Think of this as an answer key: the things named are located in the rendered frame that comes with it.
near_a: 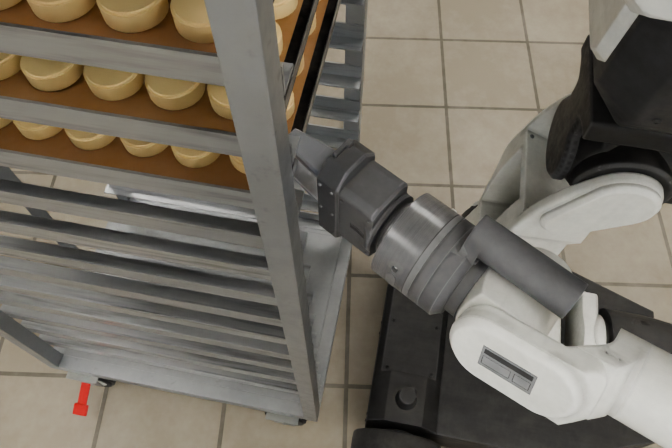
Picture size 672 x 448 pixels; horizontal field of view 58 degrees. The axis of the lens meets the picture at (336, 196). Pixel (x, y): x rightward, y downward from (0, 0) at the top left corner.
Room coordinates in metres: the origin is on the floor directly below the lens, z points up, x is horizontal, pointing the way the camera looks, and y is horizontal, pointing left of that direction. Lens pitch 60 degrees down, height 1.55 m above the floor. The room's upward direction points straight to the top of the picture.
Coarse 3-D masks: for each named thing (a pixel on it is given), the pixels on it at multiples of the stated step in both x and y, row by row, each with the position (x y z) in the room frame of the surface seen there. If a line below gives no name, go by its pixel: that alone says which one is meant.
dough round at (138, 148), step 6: (120, 138) 0.35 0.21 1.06; (126, 138) 0.35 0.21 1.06; (126, 144) 0.35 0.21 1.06; (132, 144) 0.34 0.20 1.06; (138, 144) 0.34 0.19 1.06; (144, 144) 0.34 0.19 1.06; (150, 144) 0.35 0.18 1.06; (156, 144) 0.35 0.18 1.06; (162, 144) 0.35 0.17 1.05; (132, 150) 0.34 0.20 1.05; (138, 150) 0.34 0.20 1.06; (144, 150) 0.34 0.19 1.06; (150, 150) 0.34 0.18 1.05; (156, 150) 0.35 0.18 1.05; (162, 150) 0.35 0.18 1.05; (138, 156) 0.34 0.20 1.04; (144, 156) 0.34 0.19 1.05; (150, 156) 0.34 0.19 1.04
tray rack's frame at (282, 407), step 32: (128, 256) 0.64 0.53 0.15; (320, 256) 0.64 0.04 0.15; (320, 288) 0.56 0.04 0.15; (0, 320) 0.38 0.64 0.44; (320, 320) 0.48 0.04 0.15; (32, 352) 0.37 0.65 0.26; (64, 352) 0.40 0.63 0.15; (320, 352) 0.40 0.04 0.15; (96, 384) 0.35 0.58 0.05; (160, 384) 0.32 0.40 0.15; (192, 384) 0.32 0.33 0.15; (224, 384) 0.32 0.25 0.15; (320, 384) 0.32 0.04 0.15; (288, 416) 0.26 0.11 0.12
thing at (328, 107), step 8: (320, 96) 0.70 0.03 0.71; (328, 96) 0.70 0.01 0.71; (320, 104) 0.70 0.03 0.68; (328, 104) 0.70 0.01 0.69; (336, 104) 0.70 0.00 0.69; (344, 104) 0.69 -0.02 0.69; (352, 104) 0.69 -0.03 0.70; (312, 112) 0.69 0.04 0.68; (320, 112) 0.69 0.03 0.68; (328, 112) 0.69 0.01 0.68; (336, 112) 0.69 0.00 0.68; (344, 112) 0.69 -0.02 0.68; (352, 112) 0.69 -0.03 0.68; (344, 120) 0.67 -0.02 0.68; (352, 120) 0.67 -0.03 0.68
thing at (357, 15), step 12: (348, 12) 0.70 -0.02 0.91; (360, 12) 0.69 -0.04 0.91; (360, 24) 0.69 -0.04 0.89; (348, 60) 0.70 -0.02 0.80; (360, 60) 0.69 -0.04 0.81; (360, 84) 0.69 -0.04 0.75; (348, 96) 0.70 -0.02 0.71; (360, 96) 0.69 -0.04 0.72; (360, 108) 0.70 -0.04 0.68; (360, 120) 0.71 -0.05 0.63
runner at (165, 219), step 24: (0, 192) 0.34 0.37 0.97; (24, 192) 0.36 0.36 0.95; (48, 192) 0.36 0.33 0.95; (72, 192) 0.36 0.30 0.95; (96, 216) 0.32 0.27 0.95; (120, 216) 0.32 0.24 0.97; (144, 216) 0.31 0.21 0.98; (168, 216) 0.33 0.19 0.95; (192, 216) 0.33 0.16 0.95; (216, 216) 0.33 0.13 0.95; (216, 240) 0.30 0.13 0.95; (240, 240) 0.29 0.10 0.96
